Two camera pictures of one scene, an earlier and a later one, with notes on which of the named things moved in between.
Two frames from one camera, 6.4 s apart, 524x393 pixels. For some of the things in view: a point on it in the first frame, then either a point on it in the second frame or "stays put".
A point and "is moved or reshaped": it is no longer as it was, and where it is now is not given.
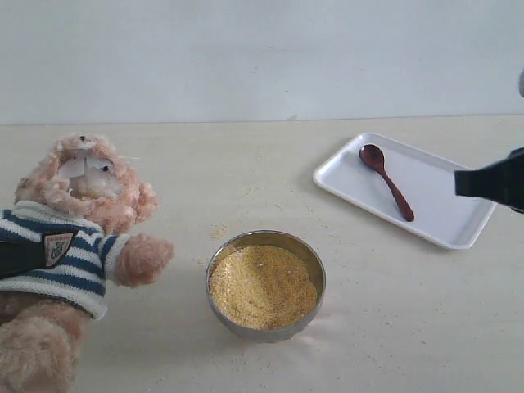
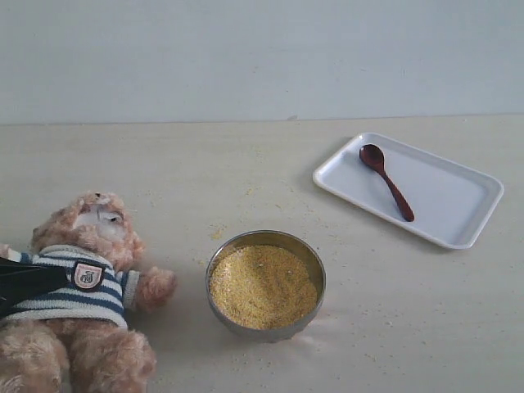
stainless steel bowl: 266,284 stays put
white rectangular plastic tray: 411,187 stays put
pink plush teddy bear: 83,196 is moved or reshaped
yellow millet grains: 263,287 stays put
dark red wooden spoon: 373,156 stays put
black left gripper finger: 18,257 → 20,282
